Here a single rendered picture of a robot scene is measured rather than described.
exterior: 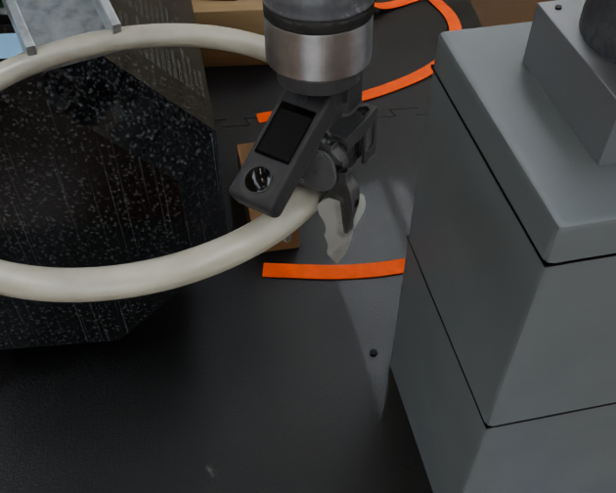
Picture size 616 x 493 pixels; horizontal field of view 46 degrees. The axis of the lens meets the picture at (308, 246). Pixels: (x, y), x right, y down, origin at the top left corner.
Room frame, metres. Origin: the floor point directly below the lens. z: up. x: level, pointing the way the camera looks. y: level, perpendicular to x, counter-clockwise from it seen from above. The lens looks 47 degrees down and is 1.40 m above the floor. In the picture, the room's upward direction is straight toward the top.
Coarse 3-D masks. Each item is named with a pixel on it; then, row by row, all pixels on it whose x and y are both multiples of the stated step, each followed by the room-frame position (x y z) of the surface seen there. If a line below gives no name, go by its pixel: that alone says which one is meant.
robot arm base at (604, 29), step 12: (588, 0) 0.80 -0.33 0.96; (600, 0) 0.77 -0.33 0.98; (612, 0) 0.75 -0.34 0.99; (588, 12) 0.78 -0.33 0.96; (600, 12) 0.76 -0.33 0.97; (612, 12) 0.74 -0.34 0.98; (588, 24) 0.76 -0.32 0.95; (600, 24) 0.74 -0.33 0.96; (612, 24) 0.73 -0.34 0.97; (588, 36) 0.76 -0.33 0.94; (600, 36) 0.74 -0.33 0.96; (612, 36) 0.72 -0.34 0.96; (600, 48) 0.73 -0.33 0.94; (612, 48) 0.72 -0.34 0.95; (612, 60) 0.71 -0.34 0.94
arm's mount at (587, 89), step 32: (576, 0) 0.85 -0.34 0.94; (544, 32) 0.81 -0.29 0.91; (576, 32) 0.78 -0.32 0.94; (544, 64) 0.79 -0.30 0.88; (576, 64) 0.73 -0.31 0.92; (608, 64) 0.71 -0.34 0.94; (576, 96) 0.71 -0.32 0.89; (608, 96) 0.66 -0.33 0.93; (576, 128) 0.69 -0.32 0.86; (608, 128) 0.64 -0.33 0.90; (608, 160) 0.64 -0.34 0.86
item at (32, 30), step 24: (24, 0) 0.92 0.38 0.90; (48, 0) 0.92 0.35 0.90; (72, 0) 0.93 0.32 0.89; (96, 0) 0.90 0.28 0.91; (24, 24) 0.83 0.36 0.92; (48, 24) 0.88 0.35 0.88; (72, 24) 0.89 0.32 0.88; (96, 24) 0.89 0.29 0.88; (120, 24) 0.85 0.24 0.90; (24, 48) 0.80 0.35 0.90
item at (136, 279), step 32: (96, 32) 0.85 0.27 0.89; (128, 32) 0.85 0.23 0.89; (160, 32) 0.85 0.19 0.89; (192, 32) 0.85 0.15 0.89; (224, 32) 0.84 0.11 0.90; (0, 64) 0.77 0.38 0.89; (32, 64) 0.79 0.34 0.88; (256, 224) 0.46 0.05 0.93; (288, 224) 0.47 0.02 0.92; (160, 256) 0.42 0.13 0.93; (192, 256) 0.42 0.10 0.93; (224, 256) 0.43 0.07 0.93; (0, 288) 0.40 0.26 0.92; (32, 288) 0.39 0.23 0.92; (64, 288) 0.39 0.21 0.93; (96, 288) 0.39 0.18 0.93; (128, 288) 0.39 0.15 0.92; (160, 288) 0.40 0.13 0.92
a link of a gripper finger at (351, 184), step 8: (336, 168) 0.50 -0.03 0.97; (344, 168) 0.50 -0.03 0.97; (344, 176) 0.49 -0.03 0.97; (352, 176) 0.50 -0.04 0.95; (336, 184) 0.49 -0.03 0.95; (344, 184) 0.49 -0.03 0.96; (352, 184) 0.49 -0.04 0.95; (336, 192) 0.49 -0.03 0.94; (344, 192) 0.49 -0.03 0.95; (352, 192) 0.49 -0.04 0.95; (344, 200) 0.49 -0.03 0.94; (352, 200) 0.48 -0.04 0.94; (344, 208) 0.49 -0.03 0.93; (352, 208) 0.48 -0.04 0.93; (344, 216) 0.48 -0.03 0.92; (352, 216) 0.48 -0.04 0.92; (344, 224) 0.48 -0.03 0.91; (352, 224) 0.49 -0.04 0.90; (344, 232) 0.48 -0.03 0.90
